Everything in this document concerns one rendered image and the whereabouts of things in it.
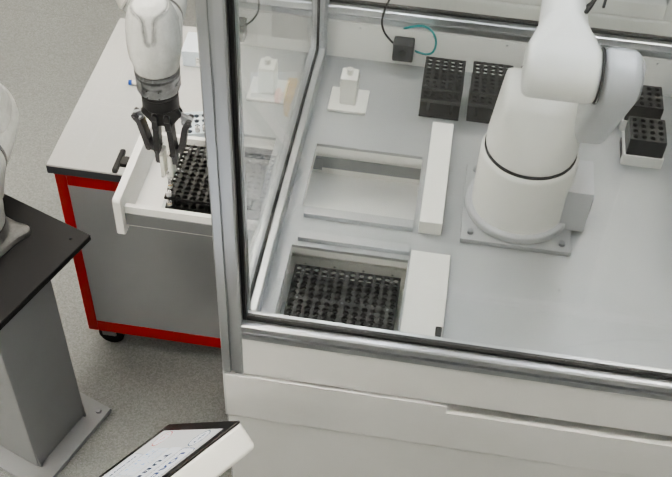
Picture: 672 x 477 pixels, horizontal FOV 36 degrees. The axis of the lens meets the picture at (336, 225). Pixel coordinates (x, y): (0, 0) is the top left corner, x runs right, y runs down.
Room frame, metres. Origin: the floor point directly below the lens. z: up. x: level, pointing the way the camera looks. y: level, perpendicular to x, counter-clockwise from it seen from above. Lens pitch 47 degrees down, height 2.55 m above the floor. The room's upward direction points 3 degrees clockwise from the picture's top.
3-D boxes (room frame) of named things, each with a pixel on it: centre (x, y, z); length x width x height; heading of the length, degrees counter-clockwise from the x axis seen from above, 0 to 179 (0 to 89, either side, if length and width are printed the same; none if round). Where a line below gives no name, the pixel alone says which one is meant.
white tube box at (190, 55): (2.29, 0.37, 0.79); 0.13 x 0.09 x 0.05; 84
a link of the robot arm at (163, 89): (1.63, 0.37, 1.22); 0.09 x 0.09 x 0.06
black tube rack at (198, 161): (1.68, 0.26, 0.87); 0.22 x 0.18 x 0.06; 83
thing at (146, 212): (1.68, 0.25, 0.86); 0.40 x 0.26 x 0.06; 83
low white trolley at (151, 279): (2.11, 0.39, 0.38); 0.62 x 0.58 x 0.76; 173
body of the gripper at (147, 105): (1.63, 0.37, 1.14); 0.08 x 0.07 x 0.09; 83
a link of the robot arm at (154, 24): (1.64, 0.37, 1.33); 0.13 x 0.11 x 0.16; 4
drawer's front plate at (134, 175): (1.71, 0.46, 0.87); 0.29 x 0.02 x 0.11; 173
